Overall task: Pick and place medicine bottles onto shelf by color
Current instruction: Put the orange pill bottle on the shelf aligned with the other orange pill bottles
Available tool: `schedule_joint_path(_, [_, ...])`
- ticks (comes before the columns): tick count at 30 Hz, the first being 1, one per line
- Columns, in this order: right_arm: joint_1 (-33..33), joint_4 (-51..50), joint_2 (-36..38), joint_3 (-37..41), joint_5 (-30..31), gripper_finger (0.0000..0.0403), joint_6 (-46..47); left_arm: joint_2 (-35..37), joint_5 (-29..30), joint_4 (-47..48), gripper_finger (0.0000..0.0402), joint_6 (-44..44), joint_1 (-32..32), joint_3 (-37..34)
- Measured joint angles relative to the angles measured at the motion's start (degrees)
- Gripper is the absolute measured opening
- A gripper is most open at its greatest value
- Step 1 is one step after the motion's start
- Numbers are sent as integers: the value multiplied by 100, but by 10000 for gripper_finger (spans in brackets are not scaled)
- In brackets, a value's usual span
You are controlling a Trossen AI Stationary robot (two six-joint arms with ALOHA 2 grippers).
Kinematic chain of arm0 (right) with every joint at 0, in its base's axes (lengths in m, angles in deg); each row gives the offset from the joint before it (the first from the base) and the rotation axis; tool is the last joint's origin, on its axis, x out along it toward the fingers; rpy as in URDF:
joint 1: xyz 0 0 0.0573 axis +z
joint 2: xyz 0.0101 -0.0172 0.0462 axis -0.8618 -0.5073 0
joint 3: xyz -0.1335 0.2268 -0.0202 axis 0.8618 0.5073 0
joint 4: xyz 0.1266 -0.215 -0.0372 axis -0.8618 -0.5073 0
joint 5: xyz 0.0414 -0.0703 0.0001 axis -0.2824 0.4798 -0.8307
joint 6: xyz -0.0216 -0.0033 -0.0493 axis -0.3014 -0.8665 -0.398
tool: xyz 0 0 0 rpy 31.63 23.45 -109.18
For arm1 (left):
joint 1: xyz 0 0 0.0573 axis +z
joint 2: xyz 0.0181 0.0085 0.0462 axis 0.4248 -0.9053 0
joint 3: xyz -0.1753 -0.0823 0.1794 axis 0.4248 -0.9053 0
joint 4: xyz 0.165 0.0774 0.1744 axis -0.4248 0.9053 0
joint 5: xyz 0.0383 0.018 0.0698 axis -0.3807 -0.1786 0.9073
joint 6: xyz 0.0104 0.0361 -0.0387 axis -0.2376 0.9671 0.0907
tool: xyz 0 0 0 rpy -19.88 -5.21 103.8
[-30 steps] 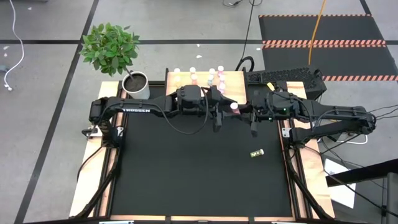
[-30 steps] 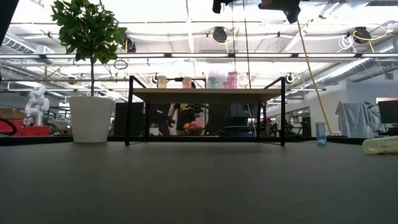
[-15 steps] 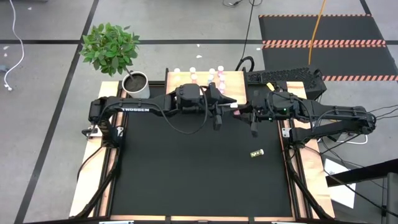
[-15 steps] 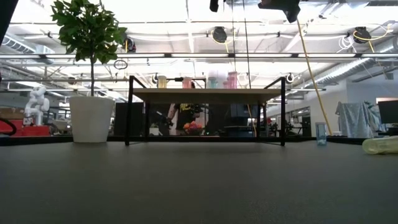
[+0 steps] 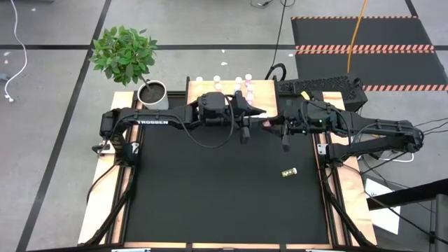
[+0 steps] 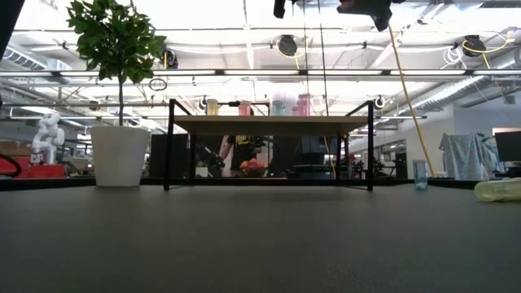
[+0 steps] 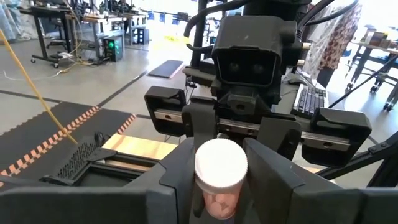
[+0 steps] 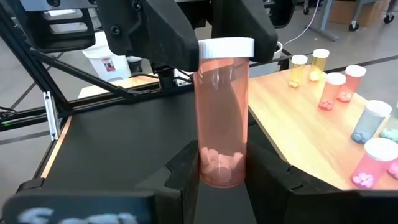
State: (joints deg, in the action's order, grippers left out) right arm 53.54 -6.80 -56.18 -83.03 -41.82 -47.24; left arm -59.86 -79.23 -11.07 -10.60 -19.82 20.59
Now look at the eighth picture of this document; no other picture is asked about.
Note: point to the black aluminium rig frame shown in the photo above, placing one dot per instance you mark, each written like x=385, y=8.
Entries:
x=93, y=105

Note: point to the brown cardboard box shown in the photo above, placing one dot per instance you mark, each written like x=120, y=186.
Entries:
x=357, y=11

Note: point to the white bucket red label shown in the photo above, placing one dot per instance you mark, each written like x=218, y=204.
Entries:
x=105, y=59

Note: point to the yellow pill bottle white cap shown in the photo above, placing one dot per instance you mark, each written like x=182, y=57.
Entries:
x=319, y=67
x=298, y=74

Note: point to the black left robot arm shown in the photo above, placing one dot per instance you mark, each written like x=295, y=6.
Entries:
x=166, y=77

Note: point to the silver aluminium bracket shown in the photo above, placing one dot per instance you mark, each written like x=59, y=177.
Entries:
x=51, y=115

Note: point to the blue pill bottle white cap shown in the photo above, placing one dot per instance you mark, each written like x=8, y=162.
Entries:
x=370, y=124

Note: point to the red pill bottle white cap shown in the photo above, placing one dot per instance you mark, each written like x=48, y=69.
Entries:
x=353, y=84
x=330, y=96
x=222, y=124

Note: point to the wooden workbench grey legs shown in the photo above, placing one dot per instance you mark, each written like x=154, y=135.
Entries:
x=326, y=21

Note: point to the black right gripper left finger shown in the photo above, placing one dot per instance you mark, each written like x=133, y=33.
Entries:
x=180, y=199

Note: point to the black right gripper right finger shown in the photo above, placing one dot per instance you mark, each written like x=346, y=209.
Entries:
x=280, y=199

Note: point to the green pill bottle white cap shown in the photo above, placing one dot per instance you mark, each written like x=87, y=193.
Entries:
x=391, y=130

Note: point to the light wooden side board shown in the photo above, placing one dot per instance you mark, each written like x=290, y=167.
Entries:
x=102, y=90

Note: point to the thin wooden edge strip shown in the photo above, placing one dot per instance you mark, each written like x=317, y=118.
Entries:
x=56, y=146

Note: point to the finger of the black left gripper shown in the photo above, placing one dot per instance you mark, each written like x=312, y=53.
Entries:
x=245, y=18
x=149, y=31

